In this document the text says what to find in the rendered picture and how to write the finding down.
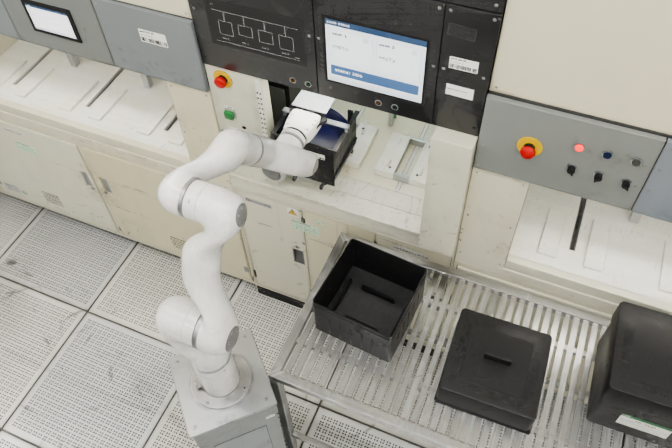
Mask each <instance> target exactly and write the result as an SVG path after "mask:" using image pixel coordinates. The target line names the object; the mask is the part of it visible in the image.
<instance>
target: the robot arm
mask: <svg viewBox="0 0 672 448"><path fill-rule="evenodd" d="M289 112H290V114H289V116H288V118H287V120H286V122H285V125H284V128H283V131H282V132H281V134H280V135H279V137H278V138H277V140H273V139H269V138H266V137H264V136H261V135H257V134H254V133H251V132H247V131H243V130H240V129H234V128H229V129H225V130H223V131H221V132H220V133H219V134H218V135H217V136H216V137H215V138H214V140H213V141H212V143H211V144H210V146H209V147H208V148H207V149H206V151H205V152H204V153H202V154H201V155H200V156H199V157H197V158H196V159H194V160H193V161H191V162H189V163H187V164H184V165H182V166H180V167H178V168H176V169H174V170H173V171H171V172H170V173H169V174H167V175H166V176H165V177H164V179H163V180H162V181H161V183H160V185H159V188H158V200H159V202H160V204H161V206H162V207H163V208H164V209H165V210H167V211H169V212H170V213H173V214H175V215H178V216H181V217H183V218H186V219H189V220H192V221H195V222H198V223H200V224H201V225H202V226H203V227H204V229H205V230H204V231H202V232H200V233H197V234H195V235H193V236H192V237H191V238H189V239H188V240H187V241H186V243H185V244H184V246H183V249H182V256H181V269H182V279H183V283H184V286H185V288H186V290H187V292H188V294H189V295H190V297H191V298H192V299H191V298H188V297H185V296H178V295H177V296H171V297H168V298H167V299H165V300H164V301H163V302H162V303H161V304H160V305H159V307H158V310H157V312H156V317H155V322H156V327H157V329H158V332H159V333H160V335H161V336H162V337H163V338H164V340H165V341H166V342H168V343H169V344H170V345H171V346H172V347H173V348H175V349H176V350H177V351H179V352H180V353H181V354H183V355H184V356H185V357H187V358H188V359H189V360H190V361H191V363H192V366H193V368H194V370H193V373H192V376H191V390H192V393H193V395H194V397H195V399H196V400H197V401H198V402H199V403H200V404H201V405H203V406H204V407H207V408H210V409H216V410H220V409H226V408H229V407H231V406H233V405H235V404H237V403H238V402H239V401H241V400H242V399H243V398H244V396H245V395H246V394H247V392H248V390H249V387H250V384H251V371H250V367H249V365H248V363H247V362H246V360H245V359H244V358H243V357H242V356H240V355H238V354H237V353H234V352H232V349H233V347H234V346H235V345H236V342H237V340H238V337H239V323H238V319H237V316H236V313H235V311H234V309H233V306H232V304H231V302H230V300H229V298H228V296H227V294H226V292H225V290H224V287H223V284H222V280H221V256H222V249H223V246H224V244H225V243H226V242H227V241H228V240H229V239H231V238H232V237H233V236H235V235H236V234H237V233H238V232H239V231H240V230H241V229H242V228H243V226H244V225H245V222H246V219H247V206H246V203H245V201H244V200H243V198H242V197H241V196H240V195H238V194H237V193H235V192H233V191H231V190H228V189H226V188H223V187H220V186H217V185H214V184H211V183H208V182H206V181H208V180H210V179H213V178H216V177H219V176H221V175H224V174H226V173H229V172H231V171H233V170H235V169H237V168H238V167H239V166H240V165H242V166H249V167H257V168H260V169H261V172H262V173H263V174H264V175H265V176H266V177H267V178H268V179H270V180H272V181H276V182H280V181H283V180H284V179H285V178H286V176H287V175H292V176H298V177H309V176H312V175H313V174H314V173H315V172H316V170H317V168H318V158H317V156H316V155H315V154H314V153H312V152H310V151H307V150H304V149H303V148H304V147H305V145H306V144H307V143H309V142H310V141H311V140H312V139H313V138H314V136H315V135H316V134H317V132H318V131H319V130H320V128H321V125H323V124H324V123H326V122H327V118H326V117H325V116H324V115H323V114H322V113H318V112H314V113H311V112H308V110H307V109H303V108H300V107H296V108H290V109H289ZM320 119H321V120H320Z"/></svg>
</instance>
